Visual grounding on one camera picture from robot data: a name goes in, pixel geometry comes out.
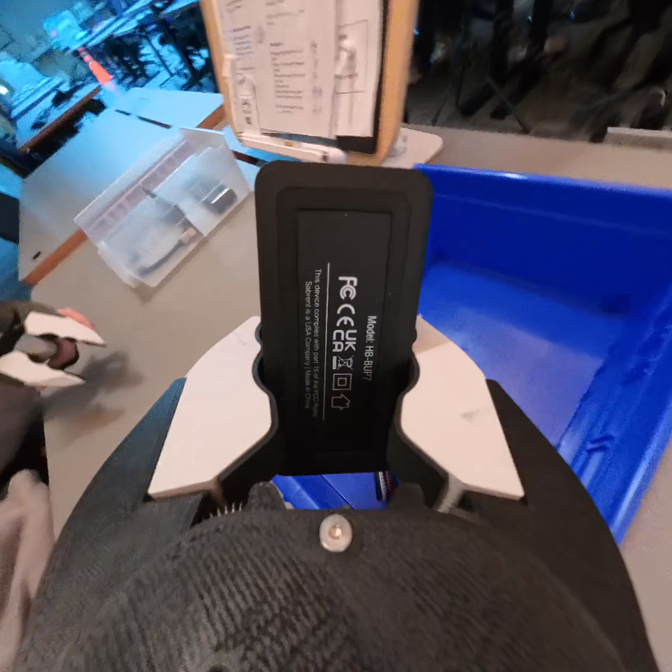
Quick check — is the matte black USB hub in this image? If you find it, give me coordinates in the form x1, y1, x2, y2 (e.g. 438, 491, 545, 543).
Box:
253, 160, 434, 477

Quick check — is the blue plastic bin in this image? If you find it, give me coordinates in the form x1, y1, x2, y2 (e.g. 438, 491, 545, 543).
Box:
273, 164, 672, 544

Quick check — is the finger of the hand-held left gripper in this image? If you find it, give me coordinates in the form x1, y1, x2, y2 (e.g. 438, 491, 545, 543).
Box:
23, 311, 107, 348
0, 351, 86, 390

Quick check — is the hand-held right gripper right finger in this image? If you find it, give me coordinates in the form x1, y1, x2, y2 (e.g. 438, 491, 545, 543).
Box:
391, 314, 526, 512

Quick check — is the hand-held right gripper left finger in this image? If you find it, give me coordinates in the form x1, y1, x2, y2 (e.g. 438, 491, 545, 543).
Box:
147, 315, 287, 502

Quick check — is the clear plastic bin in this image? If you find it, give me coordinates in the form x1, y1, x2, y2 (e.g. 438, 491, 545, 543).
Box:
73, 127, 254, 288

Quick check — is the orange traffic cone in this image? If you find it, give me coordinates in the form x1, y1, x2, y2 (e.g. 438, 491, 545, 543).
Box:
78, 46, 114, 85

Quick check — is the wooden clipboard stand with papers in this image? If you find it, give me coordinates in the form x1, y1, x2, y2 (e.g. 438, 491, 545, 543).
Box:
201, 0, 443, 169

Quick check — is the person's left hand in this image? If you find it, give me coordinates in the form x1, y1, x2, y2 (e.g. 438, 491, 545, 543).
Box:
57, 307, 99, 331

